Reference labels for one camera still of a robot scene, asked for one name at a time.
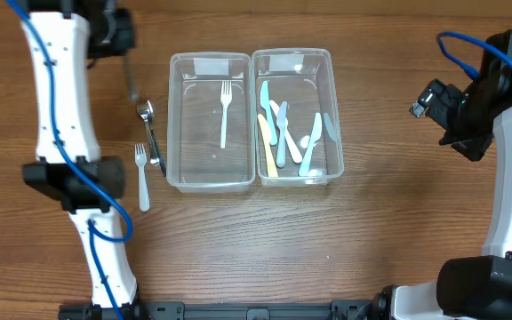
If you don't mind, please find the matte steel fork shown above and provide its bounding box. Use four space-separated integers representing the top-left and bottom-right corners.
123 54 139 102

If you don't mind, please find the shiny steel fork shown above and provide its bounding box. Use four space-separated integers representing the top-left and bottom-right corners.
136 99 159 166

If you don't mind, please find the dark handled steel fork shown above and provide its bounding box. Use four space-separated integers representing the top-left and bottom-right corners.
146 100 166 178

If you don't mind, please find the white plastic fork thin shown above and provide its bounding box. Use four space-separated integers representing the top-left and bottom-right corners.
220 80 233 148

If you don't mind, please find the white plastic fork thick handle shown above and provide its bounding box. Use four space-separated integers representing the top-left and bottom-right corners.
135 144 150 212

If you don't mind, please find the light blue plastic knife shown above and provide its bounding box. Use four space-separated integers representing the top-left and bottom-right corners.
299 113 323 177

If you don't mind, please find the pale white plastic knife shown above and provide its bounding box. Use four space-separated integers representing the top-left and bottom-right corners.
276 101 288 168

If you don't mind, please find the mint green plastic knife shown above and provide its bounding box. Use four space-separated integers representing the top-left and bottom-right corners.
260 80 278 146

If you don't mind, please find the yellow plastic knife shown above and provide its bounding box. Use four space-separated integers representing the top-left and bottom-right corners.
257 114 278 178

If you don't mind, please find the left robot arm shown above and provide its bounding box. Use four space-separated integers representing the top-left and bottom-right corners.
8 1 149 319

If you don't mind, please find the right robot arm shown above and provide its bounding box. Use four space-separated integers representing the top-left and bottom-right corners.
359 29 512 319

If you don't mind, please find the left clear plastic container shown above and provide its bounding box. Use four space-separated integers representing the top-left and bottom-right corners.
166 52 255 194

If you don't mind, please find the clear plastic container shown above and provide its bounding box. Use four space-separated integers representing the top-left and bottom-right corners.
252 48 344 188
166 52 255 194

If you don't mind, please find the right clear plastic container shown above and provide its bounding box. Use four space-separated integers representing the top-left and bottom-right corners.
252 48 344 188

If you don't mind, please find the left blue cable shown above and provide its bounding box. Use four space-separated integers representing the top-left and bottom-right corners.
5 0 134 320

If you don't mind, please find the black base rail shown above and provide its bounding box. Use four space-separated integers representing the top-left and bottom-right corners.
58 300 381 320

